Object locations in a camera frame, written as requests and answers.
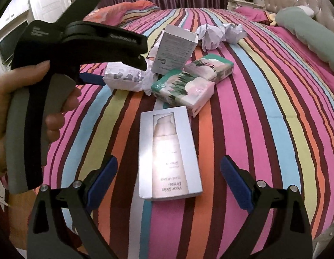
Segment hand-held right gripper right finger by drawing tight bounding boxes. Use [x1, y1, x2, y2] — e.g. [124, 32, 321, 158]
[220, 155, 314, 259]

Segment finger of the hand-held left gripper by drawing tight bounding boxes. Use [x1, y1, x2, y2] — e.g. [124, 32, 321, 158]
[75, 71, 106, 86]
[55, 0, 105, 30]

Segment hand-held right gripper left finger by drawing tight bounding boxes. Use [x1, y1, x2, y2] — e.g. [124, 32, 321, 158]
[27, 155, 119, 259]

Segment white printed wrapper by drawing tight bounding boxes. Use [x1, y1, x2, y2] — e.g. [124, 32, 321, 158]
[102, 59, 157, 96]

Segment large grey cosmetic box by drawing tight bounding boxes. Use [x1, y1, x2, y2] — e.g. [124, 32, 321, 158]
[138, 106, 204, 201]

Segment small grey carton box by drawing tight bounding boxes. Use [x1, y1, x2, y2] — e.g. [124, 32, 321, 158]
[151, 24, 198, 74]

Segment green patterned tissue pack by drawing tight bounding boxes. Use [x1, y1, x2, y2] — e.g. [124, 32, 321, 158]
[151, 71, 215, 118]
[184, 54, 235, 84]

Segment white paper ball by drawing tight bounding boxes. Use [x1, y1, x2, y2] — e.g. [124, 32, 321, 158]
[196, 24, 227, 51]
[222, 23, 247, 44]

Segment person's left hand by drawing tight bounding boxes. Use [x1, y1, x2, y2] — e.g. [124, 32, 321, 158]
[0, 61, 82, 174]

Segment black monitor screen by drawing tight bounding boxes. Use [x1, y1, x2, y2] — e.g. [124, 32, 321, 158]
[0, 19, 30, 62]

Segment orange and teal quilt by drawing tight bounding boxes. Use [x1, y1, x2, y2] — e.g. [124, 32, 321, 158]
[83, 0, 161, 29]

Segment striped colourful bed sheet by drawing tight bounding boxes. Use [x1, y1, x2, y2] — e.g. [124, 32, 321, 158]
[46, 5, 334, 259]

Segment white nightstand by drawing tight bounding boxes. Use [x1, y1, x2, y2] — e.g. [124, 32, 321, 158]
[226, 0, 265, 10]

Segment yellow plush toy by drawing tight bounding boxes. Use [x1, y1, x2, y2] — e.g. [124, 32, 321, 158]
[268, 13, 281, 27]

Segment green bolster pillow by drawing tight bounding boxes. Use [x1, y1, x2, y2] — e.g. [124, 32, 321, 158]
[275, 5, 334, 87]

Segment pink pillow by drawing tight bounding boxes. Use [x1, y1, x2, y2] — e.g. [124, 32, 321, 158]
[234, 6, 278, 23]

